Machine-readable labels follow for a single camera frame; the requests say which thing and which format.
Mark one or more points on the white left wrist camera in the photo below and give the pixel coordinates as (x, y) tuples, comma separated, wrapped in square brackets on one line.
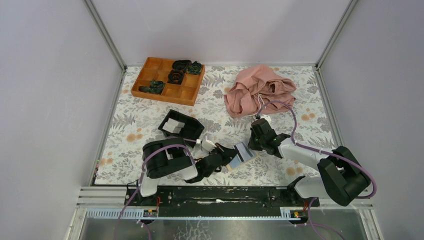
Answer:
[(206, 143)]

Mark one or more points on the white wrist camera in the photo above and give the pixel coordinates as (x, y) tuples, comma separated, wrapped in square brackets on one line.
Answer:
[(206, 143), (263, 116)]

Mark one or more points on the pink crumpled cloth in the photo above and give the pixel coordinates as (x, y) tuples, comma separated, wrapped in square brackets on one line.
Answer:
[(259, 87)]

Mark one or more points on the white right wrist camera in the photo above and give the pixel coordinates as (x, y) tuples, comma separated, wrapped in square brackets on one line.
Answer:
[(263, 116)]

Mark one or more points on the orange wooden divided tray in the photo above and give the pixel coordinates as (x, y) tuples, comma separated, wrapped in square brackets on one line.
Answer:
[(157, 69)]

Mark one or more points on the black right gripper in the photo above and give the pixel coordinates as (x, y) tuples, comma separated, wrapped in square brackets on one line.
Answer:
[(251, 144)]

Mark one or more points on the dark belt lower left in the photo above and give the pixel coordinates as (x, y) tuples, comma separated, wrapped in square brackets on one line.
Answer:
[(155, 87)]

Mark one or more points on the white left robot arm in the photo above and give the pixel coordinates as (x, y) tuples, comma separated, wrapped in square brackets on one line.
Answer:
[(164, 157)]

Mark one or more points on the black card box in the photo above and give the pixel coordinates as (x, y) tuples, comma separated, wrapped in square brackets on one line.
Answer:
[(191, 131)]

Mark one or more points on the dark green rolled belt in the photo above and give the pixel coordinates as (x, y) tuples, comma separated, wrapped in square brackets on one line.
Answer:
[(195, 68)]

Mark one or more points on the tan leather card holder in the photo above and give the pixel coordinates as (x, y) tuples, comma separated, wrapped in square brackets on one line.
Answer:
[(232, 164)]

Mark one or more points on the floral patterned table mat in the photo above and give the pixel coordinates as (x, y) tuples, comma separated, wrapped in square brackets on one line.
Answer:
[(136, 122)]

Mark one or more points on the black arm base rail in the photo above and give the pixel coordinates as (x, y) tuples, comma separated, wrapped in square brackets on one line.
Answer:
[(221, 201)]

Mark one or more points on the dark rolled belt centre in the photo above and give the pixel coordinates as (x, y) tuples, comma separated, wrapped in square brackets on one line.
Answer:
[(175, 77)]

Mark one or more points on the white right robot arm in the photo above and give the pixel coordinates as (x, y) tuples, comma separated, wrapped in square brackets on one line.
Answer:
[(341, 178)]

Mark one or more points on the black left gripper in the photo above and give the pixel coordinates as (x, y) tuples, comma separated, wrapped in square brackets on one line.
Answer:
[(226, 154)]

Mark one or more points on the dark rolled belt top left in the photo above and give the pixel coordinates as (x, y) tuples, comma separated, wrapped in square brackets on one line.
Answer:
[(181, 65)]

